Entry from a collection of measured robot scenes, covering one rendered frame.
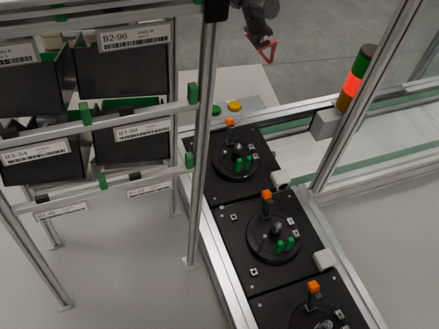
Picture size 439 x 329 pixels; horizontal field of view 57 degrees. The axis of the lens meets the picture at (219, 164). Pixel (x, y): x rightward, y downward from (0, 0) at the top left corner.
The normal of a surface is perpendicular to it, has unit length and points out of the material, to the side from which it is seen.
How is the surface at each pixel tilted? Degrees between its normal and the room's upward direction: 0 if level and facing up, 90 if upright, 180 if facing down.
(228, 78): 0
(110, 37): 90
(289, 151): 0
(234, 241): 0
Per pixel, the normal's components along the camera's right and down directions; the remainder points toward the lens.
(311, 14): 0.09, -0.59
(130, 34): 0.35, 0.77
